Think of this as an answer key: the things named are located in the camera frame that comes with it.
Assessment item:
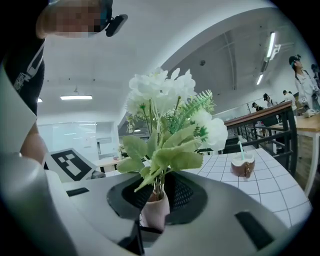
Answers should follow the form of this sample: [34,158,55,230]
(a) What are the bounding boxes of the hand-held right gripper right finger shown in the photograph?
[143,170,309,256]

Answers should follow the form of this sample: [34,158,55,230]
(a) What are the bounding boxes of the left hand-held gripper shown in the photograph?
[43,147,98,183]

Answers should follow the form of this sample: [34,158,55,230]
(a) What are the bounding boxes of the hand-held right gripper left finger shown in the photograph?
[0,153,156,256]

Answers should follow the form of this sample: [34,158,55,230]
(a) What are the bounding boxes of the pink vase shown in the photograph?
[141,191,171,232]

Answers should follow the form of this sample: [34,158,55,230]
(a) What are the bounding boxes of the white flowers with green leaves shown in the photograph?
[116,67,229,201]

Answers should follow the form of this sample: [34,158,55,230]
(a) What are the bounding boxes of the person's left forearm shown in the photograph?
[19,121,50,167]

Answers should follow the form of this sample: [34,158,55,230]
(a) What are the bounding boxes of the round wooden side table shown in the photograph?
[96,157,131,174]

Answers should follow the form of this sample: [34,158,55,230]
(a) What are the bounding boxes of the white checkered cloth table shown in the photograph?
[174,147,313,229]

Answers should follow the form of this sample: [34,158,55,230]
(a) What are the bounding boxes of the brown coconut cup with straw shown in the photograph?
[230,140,256,180]

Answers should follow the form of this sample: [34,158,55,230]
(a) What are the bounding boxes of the person's black printed shirt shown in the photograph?
[3,37,46,117]

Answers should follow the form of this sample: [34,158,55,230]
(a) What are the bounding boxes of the black metal railing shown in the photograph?
[197,99,300,179]

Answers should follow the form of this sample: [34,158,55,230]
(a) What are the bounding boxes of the wooden desk with white legs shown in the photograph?
[269,115,320,198]

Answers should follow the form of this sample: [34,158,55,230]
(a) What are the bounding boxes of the person's head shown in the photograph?
[34,0,113,40]

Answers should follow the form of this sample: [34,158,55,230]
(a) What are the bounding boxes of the black head-mounted camera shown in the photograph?
[104,14,129,38]

